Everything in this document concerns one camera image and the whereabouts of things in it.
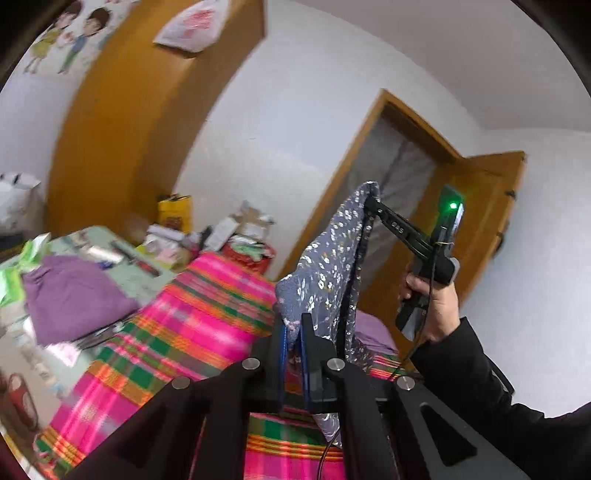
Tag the yellow paper bag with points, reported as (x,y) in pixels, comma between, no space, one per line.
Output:
(175,212)

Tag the wooden door frame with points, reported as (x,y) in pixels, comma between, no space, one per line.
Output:
(369,124)

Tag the red patterned container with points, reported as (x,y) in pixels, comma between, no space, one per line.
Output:
(244,261)

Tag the wooden door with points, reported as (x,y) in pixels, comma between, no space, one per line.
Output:
(480,207)

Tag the person's right hand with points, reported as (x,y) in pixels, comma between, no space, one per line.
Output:
(441,314)

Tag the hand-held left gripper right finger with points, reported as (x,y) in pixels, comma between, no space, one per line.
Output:
(304,364)

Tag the grey floral garment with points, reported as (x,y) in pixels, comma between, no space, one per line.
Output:
(323,277)

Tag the white paper shopping bag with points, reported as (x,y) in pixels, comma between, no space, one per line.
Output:
(18,198)

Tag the cardboard box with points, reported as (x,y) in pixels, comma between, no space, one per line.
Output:
(251,221)

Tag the wooden wardrobe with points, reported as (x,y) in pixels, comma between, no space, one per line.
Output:
(129,115)

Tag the pink green plaid blanket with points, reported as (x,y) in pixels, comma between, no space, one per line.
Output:
(198,314)

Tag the green packet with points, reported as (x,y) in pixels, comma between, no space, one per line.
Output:
(11,281)

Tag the clear plastic door curtain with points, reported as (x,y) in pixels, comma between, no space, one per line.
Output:
(397,161)

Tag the person's right forearm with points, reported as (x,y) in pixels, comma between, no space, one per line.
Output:
(485,406)

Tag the cartoon wall sticker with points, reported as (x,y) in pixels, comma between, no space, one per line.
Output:
(78,32)

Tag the white plastic bag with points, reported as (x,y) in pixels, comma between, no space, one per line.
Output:
(194,23)

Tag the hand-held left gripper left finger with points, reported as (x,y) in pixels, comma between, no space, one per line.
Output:
(282,364)

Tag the folded purple cloth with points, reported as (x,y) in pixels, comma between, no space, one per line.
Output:
(374,332)

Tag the crumpled purple cloth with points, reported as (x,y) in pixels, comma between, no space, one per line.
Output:
(74,295)

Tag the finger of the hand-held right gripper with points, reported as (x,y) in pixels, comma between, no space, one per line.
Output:
(401,230)

